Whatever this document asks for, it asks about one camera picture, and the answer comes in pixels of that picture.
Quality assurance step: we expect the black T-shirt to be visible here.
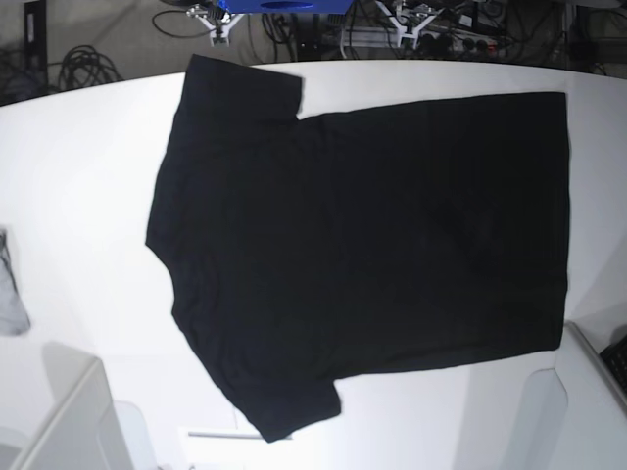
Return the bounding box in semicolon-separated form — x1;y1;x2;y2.
146;56;570;442

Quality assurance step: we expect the white power strip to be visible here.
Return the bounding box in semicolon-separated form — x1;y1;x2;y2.
338;25;503;54

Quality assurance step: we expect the blue box at top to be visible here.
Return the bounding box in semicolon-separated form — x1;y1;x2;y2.
217;0;353;14

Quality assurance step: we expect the white bin lower left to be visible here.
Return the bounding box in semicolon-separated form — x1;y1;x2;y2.
9;356;134;469

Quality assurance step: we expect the white bin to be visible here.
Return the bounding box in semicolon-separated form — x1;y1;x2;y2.
503;323;626;469
9;356;134;469

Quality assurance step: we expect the grey cloth at left edge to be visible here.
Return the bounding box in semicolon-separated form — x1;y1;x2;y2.
0;228;30;337

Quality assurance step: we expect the white bin lower right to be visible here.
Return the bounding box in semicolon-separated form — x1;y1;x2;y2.
503;323;626;469

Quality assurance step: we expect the black keyboard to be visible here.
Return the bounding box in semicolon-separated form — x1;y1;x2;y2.
601;342;627;390

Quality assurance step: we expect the coiled black cable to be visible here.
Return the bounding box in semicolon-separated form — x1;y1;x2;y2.
57;44;123;91

